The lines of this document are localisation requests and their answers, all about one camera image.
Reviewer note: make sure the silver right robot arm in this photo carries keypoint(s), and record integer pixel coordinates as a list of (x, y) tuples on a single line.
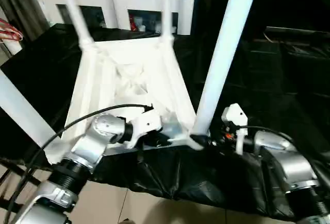
[(294, 162)]

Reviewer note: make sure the white plastic table top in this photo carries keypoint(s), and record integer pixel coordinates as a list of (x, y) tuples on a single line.
[(103, 92)]

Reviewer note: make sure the black folding frame bar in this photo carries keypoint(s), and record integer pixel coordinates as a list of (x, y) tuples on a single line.
[(13, 168)]

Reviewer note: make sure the black mat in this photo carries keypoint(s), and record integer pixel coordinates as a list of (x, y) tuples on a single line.
[(193, 177)]

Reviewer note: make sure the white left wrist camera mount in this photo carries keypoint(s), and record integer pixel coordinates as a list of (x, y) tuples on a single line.
[(144, 123)]

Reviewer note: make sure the white plastic table leg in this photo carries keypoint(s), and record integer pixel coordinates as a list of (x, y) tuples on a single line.
[(166, 15), (20, 105), (221, 54), (77, 20)]

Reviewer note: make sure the black metal bar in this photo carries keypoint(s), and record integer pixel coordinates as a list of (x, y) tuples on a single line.
[(296, 31)]

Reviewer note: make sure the grey curtain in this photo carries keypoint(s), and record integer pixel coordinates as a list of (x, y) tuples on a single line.
[(25, 5)]

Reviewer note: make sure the white glass-door cabinet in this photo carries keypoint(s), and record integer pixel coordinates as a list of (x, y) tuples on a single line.
[(116, 0)]

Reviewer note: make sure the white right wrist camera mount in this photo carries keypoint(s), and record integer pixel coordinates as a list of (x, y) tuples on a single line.
[(234, 112)]

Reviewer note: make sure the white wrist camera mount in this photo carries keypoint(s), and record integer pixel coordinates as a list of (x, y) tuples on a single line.
[(144, 123), (234, 112)]

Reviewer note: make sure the red bottle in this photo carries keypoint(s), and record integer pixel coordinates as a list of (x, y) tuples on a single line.
[(133, 23)]

